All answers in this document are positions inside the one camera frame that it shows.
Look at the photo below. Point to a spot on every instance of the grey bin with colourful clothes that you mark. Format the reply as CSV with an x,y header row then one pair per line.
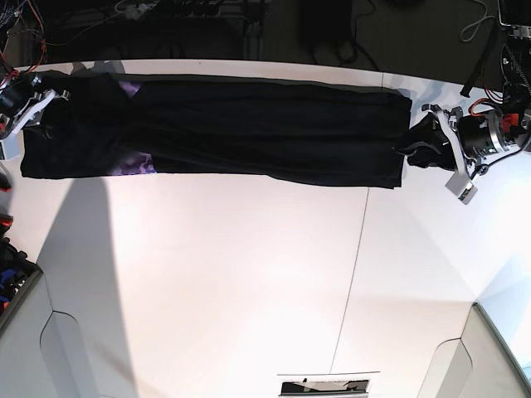
x,y
18,277

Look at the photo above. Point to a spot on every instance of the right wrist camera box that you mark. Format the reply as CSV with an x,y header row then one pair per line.
x,y
10,148

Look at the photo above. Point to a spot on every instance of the black t-shirt with graphic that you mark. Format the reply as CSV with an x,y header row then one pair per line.
x,y
299,132

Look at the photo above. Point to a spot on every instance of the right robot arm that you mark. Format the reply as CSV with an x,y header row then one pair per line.
x,y
23,44

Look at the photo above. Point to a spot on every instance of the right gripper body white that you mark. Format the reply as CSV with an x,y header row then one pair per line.
x,y
22,103

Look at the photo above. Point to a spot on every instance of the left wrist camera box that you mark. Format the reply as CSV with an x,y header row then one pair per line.
x,y
462,187

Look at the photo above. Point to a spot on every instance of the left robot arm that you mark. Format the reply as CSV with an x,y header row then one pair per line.
x,y
512,20

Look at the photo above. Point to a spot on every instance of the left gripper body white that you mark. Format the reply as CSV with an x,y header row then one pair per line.
x,y
481,140

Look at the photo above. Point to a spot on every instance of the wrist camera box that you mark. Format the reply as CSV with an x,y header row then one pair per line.
x,y
10,148
462,187

